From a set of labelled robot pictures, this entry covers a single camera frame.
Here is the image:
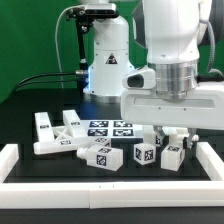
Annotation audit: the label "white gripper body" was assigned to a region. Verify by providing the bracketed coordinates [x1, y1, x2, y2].
[121, 66, 224, 130]

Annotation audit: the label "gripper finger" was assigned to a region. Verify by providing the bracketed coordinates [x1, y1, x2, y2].
[186, 129, 199, 149]
[153, 126, 165, 137]

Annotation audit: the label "white seat block with pegs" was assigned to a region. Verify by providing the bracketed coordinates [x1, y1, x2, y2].
[143, 126, 189, 147]

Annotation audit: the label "white tagged cube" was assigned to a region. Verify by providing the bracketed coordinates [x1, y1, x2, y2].
[133, 143, 156, 165]
[93, 137, 111, 147]

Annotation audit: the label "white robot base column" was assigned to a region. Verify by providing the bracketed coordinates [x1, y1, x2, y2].
[83, 16, 134, 103]

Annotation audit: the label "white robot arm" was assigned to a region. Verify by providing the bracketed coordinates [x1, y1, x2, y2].
[121, 0, 224, 148]

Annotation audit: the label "white chair seat plate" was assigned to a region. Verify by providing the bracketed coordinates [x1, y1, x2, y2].
[81, 120, 143, 142]

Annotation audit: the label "white right barrier rail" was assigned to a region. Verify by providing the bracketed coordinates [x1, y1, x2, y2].
[196, 142, 224, 181]

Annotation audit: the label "white barrier rail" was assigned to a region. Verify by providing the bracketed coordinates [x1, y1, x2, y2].
[0, 144, 19, 184]
[0, 181, 224, 209]
[196, 142, 224, 181]

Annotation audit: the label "white front barrier rail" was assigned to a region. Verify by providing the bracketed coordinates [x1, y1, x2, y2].
[0, 181, 224, 209]

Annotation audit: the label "white chair back frame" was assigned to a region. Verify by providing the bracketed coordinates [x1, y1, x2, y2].
[33, 110, 96, 155]

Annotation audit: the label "black camera on stand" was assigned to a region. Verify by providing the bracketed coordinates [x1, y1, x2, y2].
[66, 3, 119, 20]

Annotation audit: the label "grey camera cable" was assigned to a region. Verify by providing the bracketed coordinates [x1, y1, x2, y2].
[54, 4, 81, 89]

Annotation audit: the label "black cables on table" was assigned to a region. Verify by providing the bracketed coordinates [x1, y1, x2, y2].
[11, 70, 84, 96]

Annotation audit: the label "white left barrier rail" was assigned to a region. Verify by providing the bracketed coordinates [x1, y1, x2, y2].
[0, 144, 19, 184]

